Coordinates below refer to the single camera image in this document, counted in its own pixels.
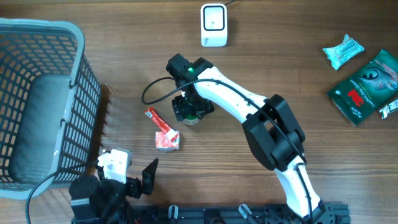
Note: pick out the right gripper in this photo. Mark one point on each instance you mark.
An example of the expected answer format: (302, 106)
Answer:
(180, 108)

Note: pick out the chicken seasoning jar green lid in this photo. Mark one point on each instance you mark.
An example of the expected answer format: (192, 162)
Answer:
(191, 120)

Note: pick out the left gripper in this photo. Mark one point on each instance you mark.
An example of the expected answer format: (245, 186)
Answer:
(135, 190)

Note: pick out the small green white box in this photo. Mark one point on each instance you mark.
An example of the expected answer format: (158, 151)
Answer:
(386, 110)

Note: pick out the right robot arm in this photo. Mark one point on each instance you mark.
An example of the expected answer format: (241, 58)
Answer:
(274, 135)

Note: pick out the mint tissue pack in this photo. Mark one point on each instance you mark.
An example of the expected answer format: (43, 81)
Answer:
(343, 52)

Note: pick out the long red sachet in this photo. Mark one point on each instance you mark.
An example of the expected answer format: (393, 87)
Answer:
(169, 131)

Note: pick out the green 3M gloves packet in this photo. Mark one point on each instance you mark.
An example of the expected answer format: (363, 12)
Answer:
(367, 89)

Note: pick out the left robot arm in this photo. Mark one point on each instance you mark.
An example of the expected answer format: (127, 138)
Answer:
(101, 200)

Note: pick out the grey plastic mesh basket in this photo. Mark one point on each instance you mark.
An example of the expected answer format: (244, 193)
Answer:
(49, 102)

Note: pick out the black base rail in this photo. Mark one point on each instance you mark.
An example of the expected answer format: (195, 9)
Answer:
(327, 213)

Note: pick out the red tissue box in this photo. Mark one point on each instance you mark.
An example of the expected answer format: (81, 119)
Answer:
(162, 143)

